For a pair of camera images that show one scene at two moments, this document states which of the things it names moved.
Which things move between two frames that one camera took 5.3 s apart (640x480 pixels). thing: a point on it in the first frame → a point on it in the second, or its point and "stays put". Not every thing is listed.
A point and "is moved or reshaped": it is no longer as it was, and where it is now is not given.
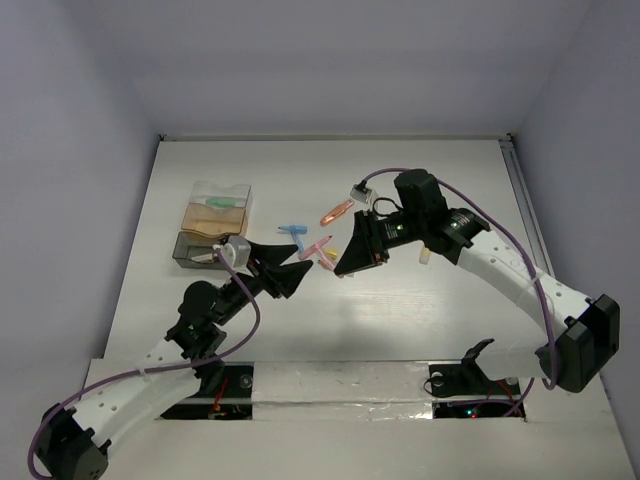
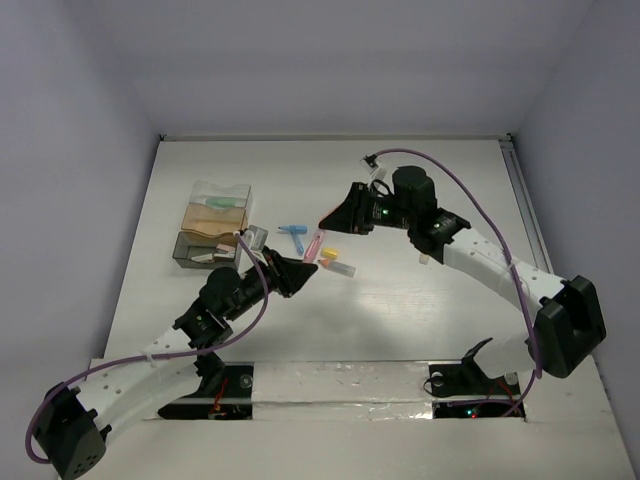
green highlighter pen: x=221 y=202 stays put
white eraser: x=201 y=258 stays put
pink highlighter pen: x=314 y=247 is moved or reshaped
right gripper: x=366 y=248 → x=351 y=216
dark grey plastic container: x=189 y=245 stays put
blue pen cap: x=299 y=242 stays put
